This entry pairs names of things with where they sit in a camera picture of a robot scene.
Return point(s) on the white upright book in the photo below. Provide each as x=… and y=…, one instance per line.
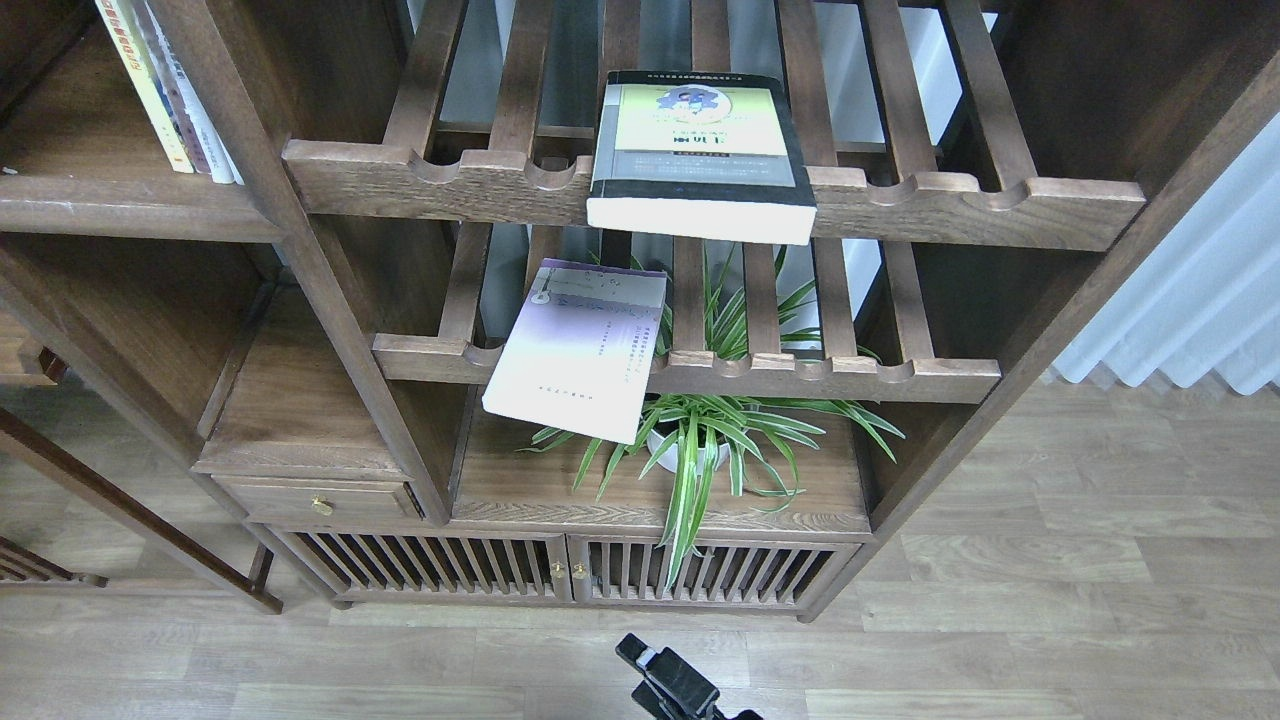
x=221, y=169
x=236, y=165

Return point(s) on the white plant pot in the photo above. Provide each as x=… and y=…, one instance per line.
x=670, y=456

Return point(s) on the brass drawer knob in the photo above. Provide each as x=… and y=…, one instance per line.
x=322, y=505

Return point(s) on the colourful 300 paperback book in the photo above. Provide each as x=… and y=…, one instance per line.
x=130, y=44

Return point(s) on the green and black thick book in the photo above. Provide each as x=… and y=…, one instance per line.
x=703, y=155

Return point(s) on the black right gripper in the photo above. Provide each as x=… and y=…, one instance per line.
x=671, y=687

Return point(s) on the spider plant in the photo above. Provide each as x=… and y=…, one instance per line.
x=707, y=420

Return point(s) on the lavender white paperback book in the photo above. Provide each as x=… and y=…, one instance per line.
x=580, y=353

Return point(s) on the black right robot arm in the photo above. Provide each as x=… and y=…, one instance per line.
x=671, y=687

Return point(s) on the white curtain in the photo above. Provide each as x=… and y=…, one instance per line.
x=1206, y=301

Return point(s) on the wooden furniture at left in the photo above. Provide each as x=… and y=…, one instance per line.
x=90, y=508

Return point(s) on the dark wooden bookshelf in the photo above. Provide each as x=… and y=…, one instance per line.
x=987, y=174

